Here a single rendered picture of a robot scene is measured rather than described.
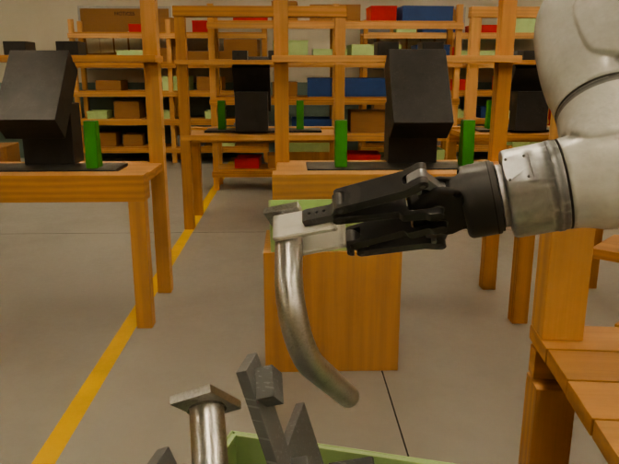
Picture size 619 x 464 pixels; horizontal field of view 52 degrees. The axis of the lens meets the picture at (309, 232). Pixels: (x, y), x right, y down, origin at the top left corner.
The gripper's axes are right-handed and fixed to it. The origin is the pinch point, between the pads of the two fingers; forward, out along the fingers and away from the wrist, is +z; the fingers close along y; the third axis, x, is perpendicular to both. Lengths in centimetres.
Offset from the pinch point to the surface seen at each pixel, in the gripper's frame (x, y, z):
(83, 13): -817, -469, 527
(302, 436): 16.5, -19.1, 7.4
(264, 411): 16.8, -7.1, 7.5
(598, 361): -10, -80, -36
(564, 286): -26, -77, -33
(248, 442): 13.9, -28.1, 18.4
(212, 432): 22.7, 7.1, 6.4
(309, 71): -760, -655, 204
